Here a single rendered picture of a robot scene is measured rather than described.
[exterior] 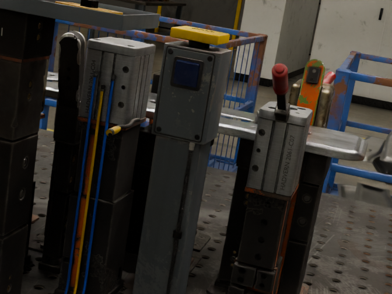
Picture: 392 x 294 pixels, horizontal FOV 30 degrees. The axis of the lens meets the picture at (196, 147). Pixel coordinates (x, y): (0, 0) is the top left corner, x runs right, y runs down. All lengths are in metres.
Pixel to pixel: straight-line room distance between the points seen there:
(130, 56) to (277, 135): 0.24
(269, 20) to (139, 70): 8.06
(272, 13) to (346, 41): 0.96
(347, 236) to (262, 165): 0.72
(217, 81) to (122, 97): 0.23
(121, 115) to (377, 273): 0.70
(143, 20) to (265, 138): 0.24
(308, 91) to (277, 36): 7.77
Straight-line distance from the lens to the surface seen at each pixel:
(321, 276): 1.45
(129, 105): 1.07
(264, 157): 1.03
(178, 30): 0.87
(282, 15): 9.09
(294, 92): 1.35
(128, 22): 0.87
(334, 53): 9.07
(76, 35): 1.15
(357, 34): 9.05
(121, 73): 1.06
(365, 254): 1.65
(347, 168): 3.03
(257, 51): 4.16
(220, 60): 0.87
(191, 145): 0.88
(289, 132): 1.02
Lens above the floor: 1.23
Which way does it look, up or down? 13 degrees down
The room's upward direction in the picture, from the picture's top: 9 degrees clockwise
